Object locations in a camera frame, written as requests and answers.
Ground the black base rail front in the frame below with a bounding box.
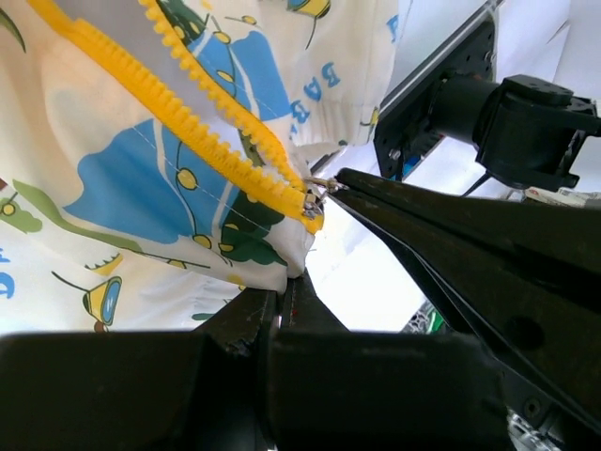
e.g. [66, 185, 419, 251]
[374, 1, 498, 179]

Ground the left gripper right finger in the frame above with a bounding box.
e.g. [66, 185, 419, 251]
[265, 276, 512, 450]

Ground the cream dinosaur print yellow-hood jacket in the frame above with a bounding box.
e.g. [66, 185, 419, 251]
[1, 1, 406, 334]

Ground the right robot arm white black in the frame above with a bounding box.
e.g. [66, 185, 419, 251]
[331, 56, 600, 431]

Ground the metal zipper slider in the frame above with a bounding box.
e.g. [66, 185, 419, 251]
[303, 177, 340, 219]

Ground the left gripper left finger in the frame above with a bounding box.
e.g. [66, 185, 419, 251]
[1, 289, 276, 450]

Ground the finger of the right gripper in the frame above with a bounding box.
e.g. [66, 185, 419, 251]
[331, 168, 600, 431]

